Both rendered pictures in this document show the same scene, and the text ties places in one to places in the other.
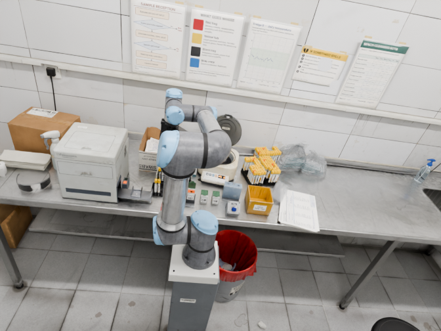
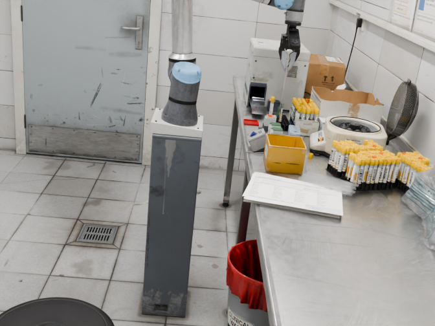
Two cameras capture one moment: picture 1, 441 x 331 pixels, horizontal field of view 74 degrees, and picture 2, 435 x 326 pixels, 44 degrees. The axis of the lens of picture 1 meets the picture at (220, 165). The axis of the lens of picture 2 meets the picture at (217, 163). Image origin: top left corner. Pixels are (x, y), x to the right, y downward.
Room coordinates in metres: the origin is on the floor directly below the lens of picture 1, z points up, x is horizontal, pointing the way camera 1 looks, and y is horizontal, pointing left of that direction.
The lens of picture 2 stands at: (1.21, -2.11, 1.59)
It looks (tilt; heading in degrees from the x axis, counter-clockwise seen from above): 22 degrees down; 96
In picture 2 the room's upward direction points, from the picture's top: 6 degrees clockwise
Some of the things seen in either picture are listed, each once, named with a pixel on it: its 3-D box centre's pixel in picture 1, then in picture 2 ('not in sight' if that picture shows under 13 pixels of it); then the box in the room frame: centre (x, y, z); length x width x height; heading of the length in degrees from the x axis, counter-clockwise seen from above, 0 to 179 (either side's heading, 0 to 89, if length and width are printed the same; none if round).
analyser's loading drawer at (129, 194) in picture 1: (132, 192); (257, 103); (1.12, 0.43, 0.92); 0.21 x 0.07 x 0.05; 98
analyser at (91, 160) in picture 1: (98, 162); (275, 74); (1.19, 0.63, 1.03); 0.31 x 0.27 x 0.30; 98
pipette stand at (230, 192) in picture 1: (231, 191); (292, 141); (1.30, -0.09, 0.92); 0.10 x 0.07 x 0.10; 93
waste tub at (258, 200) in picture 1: (258, 200); (283, 154); (1.26, -0.25, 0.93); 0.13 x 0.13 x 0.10; 8
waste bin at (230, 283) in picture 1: (225, 267); (265, 304); (1.29, -0.18, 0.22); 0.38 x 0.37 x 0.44; 98
